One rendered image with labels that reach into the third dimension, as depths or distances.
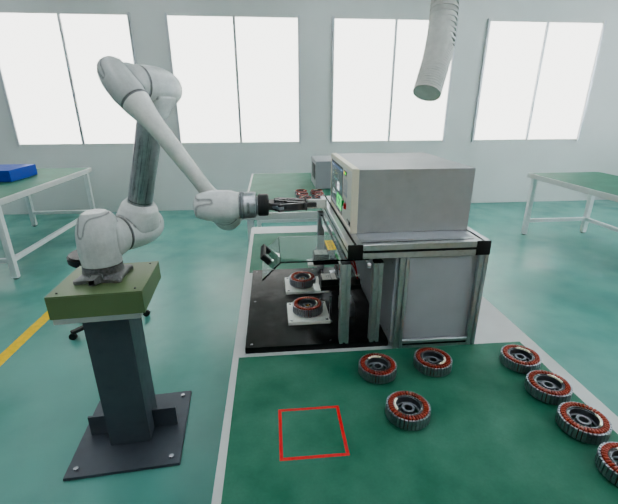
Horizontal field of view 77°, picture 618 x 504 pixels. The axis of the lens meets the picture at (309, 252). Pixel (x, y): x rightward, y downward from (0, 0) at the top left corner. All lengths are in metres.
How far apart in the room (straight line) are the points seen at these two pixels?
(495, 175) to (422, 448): 6.25
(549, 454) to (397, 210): 0.74
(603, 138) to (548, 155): 0.91
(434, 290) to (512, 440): 0.46
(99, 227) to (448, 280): 1.29
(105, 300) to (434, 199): 1.24
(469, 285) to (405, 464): 0.60
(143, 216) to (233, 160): 4.35
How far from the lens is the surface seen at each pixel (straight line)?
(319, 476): 0.97
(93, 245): 1.73
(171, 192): 6.31
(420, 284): 1.28
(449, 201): 1.33
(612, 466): 1.14
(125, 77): 1.55
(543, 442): 1.17
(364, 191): 1.23
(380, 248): 1.18
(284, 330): 1.38
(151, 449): 2.15
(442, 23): 2.68
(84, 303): 1.70
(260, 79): 6.01
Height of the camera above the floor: 1.50
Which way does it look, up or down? 20 degrees down
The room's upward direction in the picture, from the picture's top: straight up
